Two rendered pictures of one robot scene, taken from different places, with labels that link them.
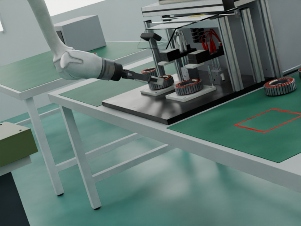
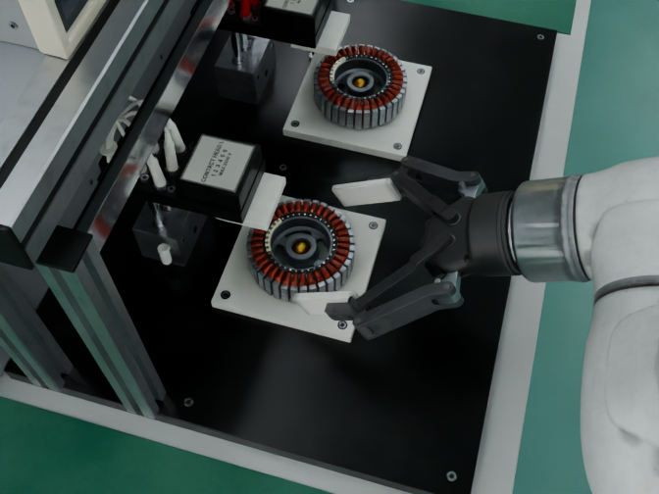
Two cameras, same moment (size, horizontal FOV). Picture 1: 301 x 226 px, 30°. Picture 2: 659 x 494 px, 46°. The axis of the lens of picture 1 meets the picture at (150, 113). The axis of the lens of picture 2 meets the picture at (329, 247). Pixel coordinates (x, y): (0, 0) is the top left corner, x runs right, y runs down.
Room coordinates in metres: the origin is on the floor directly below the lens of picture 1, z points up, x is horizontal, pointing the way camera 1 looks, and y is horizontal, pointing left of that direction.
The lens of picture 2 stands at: (2.70, 0.21, 1.49)
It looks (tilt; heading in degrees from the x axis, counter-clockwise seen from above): 58 degrees down; 219
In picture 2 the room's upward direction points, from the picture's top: straight up
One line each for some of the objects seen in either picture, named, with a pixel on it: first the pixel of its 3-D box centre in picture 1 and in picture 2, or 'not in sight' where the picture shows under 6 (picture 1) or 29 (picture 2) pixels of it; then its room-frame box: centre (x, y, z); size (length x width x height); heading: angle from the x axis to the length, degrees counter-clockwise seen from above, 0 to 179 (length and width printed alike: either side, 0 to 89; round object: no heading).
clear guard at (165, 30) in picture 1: (186, 28); not in sight; (2.09, -0.21, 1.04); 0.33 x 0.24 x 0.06; 113
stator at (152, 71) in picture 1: (151, 72); not in sight; (2.84, -0.06, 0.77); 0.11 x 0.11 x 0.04
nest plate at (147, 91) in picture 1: (162, 87); (301, 262); (2.39, -0.08, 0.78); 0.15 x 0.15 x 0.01; 23
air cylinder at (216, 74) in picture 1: (218, 76); (246, 64); (2.22, -0.31, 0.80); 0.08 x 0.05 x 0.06; 23
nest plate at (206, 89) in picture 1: (190, 92); (359, 100); (2.17, -0.17, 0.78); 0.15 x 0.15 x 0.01; 23
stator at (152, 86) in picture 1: (161, 82); (301, 249); (2.39, -0.08, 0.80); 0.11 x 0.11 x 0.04
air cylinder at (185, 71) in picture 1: (189, 72); (172, 220); (2.44, -0.21, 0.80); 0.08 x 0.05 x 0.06; 23
